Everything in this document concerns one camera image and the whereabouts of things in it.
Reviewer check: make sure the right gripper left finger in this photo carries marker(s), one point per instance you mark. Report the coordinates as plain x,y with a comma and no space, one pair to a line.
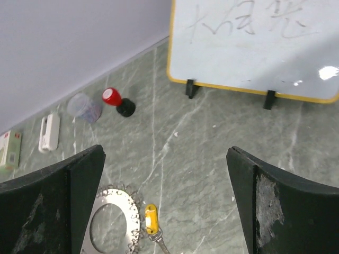
47,211

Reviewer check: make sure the clear cup of paperclips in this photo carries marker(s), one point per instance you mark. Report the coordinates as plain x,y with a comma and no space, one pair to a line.
84,107

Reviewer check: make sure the green white staples box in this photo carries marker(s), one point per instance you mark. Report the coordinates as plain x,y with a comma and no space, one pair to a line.
10,150

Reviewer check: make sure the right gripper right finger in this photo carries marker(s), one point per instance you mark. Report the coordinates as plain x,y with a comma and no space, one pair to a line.
279,211

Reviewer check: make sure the red black stamp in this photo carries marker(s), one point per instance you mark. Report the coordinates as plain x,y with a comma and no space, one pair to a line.
124,106

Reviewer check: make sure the white stapler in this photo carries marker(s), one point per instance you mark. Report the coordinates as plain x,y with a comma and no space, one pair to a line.
49,133

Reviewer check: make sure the small whiteboard yellow frame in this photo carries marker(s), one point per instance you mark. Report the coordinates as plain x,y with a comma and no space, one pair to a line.
279,49

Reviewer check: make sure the yellow tagged key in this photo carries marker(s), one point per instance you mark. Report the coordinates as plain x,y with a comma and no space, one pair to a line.
153,229

